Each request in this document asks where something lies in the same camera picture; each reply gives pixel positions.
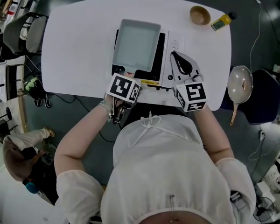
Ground black green gear bundle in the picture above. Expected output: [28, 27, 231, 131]
[22, 72, 52, 109]

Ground beaded bracelet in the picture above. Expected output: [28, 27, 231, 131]
[98, 98, 114, 123]

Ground grey rectangular tray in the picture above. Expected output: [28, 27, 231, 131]
[112, 19, 162, 77]

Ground person's right forearm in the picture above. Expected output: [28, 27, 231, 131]
[193, 106, 235, 165]

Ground round pan with lid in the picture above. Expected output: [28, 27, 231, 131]
[227, 65, 254, 126]

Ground person's left forearm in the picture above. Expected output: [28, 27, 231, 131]
[54, 100, 114, 173]

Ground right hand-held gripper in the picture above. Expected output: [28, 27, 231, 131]
[169, 51, 209, 113]

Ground white table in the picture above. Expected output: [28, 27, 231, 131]
[41, 0, 232, 112]

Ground grey chair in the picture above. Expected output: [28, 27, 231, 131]
[2, 12, 49, 61]

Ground person's white blouse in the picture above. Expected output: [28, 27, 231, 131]
[54, 112, 257, 224]

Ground white open box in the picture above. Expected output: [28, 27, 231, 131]
[0, 63, 27, 103]

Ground black floor fan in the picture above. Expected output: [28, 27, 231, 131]
[252, 196, 276, 223]

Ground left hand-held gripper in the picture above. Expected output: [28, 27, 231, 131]
[106, 72, 143, 125]

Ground dark blue chair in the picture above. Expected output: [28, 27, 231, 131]
[223, 65, 280, 126]

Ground long white cable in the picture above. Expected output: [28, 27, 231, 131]
[249, 2, 263, 67]

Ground brown wooden bowl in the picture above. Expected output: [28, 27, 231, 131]
[189, 5, 211, 26]

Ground yellow bottle with black cap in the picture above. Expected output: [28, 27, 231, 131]
[210, 11, 238, 31]

